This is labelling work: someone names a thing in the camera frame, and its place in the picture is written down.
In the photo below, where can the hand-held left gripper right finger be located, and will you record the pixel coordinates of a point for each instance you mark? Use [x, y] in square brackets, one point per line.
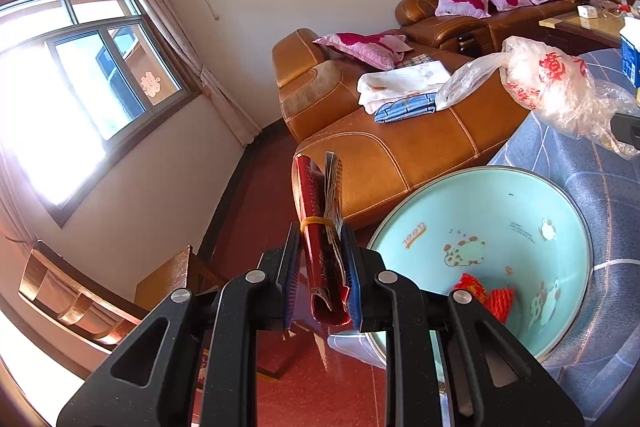
[352, 287]

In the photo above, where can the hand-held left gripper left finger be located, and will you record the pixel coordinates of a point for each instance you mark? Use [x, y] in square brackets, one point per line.
[294, 282]

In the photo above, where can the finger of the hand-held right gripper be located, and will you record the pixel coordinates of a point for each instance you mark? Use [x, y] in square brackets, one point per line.
[627, 127]

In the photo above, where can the yellow rubber band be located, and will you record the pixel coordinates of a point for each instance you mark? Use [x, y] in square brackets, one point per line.
[320, 220]

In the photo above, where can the red foil snack packet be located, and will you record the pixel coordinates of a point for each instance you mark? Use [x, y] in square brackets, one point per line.
[312, 207]

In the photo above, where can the clear plastic bag red print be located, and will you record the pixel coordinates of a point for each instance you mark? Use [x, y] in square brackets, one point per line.
[550, 82]

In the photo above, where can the light blue cartoon trash bin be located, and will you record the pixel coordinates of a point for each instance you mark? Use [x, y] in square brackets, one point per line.
[500, 217]

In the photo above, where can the white plastic bag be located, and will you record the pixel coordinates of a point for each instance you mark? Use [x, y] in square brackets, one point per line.
[350, 347]

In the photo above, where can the blue checked tablecloth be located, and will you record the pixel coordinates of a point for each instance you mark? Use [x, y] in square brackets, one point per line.
[575, 167]

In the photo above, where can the blue milk carton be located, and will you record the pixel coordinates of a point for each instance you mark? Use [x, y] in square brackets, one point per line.
[631, 52]

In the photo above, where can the wooden coffee table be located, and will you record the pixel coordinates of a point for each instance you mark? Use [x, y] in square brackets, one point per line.
[590, 27]

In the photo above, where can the red crumpled wrapper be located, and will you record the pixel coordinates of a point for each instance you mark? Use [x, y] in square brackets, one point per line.
[470, 284]

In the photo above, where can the small white box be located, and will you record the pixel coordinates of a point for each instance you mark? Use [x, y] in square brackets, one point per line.
[586, 12]

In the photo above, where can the wooden stool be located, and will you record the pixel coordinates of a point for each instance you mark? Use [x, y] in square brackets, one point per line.
[170, 272]

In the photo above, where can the brown leather chaise sofa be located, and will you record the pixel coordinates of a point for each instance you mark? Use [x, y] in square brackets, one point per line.
[400, 147]

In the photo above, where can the red foam net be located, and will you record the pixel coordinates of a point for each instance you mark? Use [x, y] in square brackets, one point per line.
[500, 304]

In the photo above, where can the blue folded cloth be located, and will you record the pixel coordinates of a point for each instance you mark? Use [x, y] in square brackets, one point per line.
[405, 109]

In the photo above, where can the white folded cloth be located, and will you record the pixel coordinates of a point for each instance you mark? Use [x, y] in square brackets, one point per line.
[400, 82]

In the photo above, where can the wooden chair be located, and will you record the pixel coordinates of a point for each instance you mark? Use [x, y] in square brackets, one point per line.
[75, 302]

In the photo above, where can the checked cloth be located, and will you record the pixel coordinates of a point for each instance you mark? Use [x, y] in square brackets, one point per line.
[415, 61]

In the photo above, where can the red paper window decoration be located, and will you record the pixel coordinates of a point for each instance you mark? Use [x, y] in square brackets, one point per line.
[151, 85]

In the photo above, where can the beige floral curtain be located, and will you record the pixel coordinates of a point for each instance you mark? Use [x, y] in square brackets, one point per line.
[200, 57]

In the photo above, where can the sliding glass window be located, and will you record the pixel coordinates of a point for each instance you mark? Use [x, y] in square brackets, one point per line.
[75, 57]

